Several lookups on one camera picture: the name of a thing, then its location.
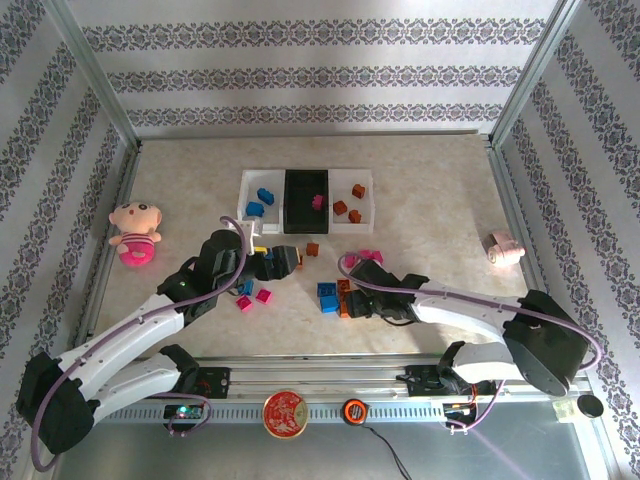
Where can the black plastic bin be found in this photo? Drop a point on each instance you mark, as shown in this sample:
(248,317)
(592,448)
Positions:
(305,220)

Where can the pink lego brick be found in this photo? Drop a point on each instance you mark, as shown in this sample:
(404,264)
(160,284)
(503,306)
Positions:
(350,259)
(367,255)
(263,296)
(243,303)
(317,201)
(378,257)

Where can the long blue lego brick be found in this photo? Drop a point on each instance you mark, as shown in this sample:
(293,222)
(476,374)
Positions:
(265,195)

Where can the white plastic bin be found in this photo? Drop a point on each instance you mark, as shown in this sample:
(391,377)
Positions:
(250,182)
(345,183)

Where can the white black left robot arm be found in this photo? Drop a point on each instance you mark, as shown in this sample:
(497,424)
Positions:
(125,330)

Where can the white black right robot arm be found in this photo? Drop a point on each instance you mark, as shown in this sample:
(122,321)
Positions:
(465,305)

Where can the pink plush doll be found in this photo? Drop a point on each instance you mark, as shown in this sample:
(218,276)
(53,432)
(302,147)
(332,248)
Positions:
(135,240)

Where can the orange black tape roll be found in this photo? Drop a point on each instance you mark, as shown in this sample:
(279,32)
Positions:
(354,411)

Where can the pink fabric roll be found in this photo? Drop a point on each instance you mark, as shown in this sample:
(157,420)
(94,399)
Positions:
(502,247)

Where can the small circuit board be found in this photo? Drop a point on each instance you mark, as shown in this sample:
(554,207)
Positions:
(457,409)

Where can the gold red round medallion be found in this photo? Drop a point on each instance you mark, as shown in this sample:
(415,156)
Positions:
(285,414)

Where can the circuit board with green light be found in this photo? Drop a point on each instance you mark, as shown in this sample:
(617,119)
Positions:
(182,412)

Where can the small white box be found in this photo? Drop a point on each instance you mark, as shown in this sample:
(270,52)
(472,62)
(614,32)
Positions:
(564,409)

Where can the black round knob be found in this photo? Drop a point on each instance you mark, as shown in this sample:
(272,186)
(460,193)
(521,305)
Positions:
(590,406)

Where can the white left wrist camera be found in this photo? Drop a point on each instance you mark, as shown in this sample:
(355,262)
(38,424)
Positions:
(251,231)

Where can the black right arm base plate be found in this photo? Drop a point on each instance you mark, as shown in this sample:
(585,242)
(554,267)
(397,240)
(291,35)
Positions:
(420,382)

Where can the aluminium mounting rail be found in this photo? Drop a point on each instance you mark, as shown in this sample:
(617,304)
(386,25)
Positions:
(310,375)

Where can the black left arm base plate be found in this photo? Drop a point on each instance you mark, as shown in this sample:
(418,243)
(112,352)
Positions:
(215,382)

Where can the aluminium side rail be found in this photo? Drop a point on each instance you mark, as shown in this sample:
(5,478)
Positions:
(504,175)
(129,175)

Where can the aluminium rear rail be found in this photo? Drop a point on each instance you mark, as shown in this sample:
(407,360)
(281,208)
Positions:
(350,133)

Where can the aluminium frame post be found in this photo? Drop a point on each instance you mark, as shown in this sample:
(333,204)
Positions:
(532,75)
(99,75)

